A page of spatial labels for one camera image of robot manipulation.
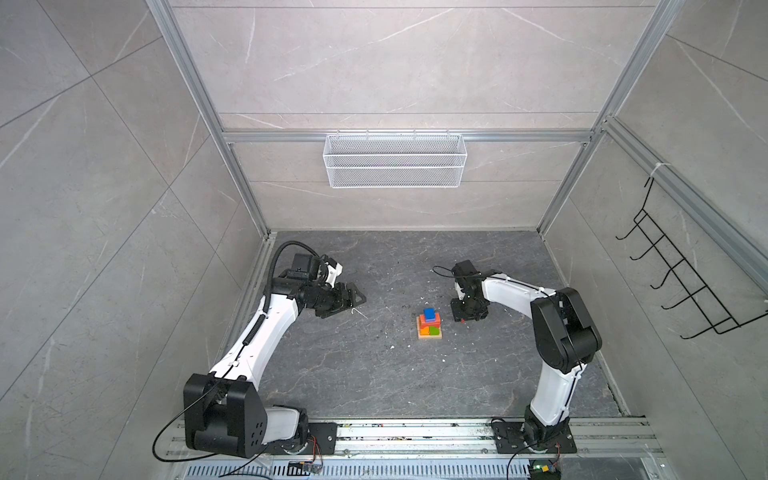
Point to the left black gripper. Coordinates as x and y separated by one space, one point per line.
341 304

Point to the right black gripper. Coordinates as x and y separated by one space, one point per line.
458 314

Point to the orange-red wood block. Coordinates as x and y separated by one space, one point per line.
424 324

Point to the long natural wood block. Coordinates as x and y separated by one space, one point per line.
429 337

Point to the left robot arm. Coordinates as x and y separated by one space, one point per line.
223 412

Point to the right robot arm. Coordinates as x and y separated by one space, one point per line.
566 339

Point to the white zip tie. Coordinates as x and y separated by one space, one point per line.
657 166

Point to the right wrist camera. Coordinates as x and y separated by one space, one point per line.
465 270

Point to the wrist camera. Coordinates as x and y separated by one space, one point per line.
312 269
465 270

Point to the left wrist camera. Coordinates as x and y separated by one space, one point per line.
312 269

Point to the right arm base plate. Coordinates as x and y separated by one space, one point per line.
530 437

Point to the white wire mesh basket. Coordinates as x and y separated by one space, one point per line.
416 160

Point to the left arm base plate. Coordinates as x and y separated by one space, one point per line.
316 438

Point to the aluminium front rail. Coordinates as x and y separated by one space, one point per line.
627 437

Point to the black wire hook rack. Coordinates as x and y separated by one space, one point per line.
677 266

